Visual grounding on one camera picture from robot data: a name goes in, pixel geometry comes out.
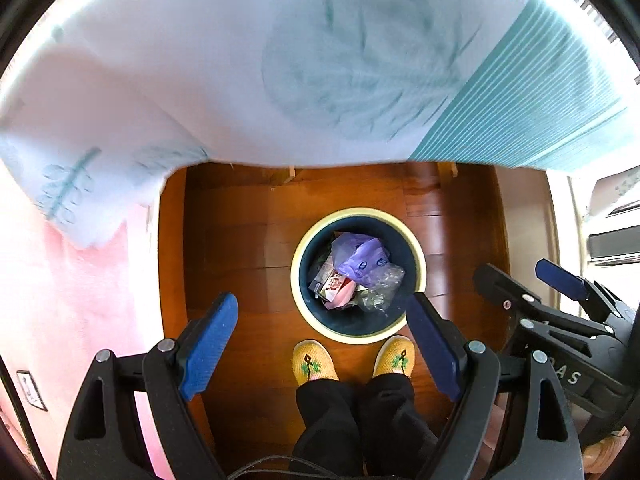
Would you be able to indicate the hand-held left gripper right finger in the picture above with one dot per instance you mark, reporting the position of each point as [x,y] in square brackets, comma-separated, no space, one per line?
[435,345]

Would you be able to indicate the dark blue bin cream rim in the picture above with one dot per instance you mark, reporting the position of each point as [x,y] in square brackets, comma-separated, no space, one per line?
[315,245]

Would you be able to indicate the red snack box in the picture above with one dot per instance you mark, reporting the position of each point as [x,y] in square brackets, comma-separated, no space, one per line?
[337,286]

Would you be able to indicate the purple plastic bag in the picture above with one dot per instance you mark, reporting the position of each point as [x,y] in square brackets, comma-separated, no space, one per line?
[357,260]

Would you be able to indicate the person's right leg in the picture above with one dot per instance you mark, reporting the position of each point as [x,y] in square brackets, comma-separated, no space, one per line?
[395,420]

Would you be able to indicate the pink blanket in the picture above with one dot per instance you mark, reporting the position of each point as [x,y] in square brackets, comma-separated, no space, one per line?
[75,300]

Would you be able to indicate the person's left leg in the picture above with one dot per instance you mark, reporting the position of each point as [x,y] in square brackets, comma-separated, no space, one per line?
[327,425]

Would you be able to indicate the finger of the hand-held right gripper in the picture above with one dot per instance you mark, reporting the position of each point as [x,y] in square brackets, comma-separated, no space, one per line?
[562,277]
[505,295]

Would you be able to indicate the blanket label tag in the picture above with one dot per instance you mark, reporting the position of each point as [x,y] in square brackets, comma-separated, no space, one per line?
[31,390]

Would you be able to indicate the clear plastic wrapper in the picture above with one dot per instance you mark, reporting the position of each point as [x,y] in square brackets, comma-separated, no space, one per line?
[382,285]

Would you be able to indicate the person's right hand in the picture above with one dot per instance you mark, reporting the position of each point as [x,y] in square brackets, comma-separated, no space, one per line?
[605,455]

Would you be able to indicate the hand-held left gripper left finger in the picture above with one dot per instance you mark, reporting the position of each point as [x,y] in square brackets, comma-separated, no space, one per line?
[210,345]

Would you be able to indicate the blue printed tablecloth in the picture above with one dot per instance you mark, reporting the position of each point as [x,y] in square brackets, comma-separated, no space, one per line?
[200,60]

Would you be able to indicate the person's leg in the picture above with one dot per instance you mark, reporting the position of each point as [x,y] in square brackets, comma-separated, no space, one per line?
[327,425]
[395,420]

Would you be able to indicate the yellow knitted slipper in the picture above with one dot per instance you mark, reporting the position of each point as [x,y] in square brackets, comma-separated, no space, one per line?
[315,362]
[395,357]

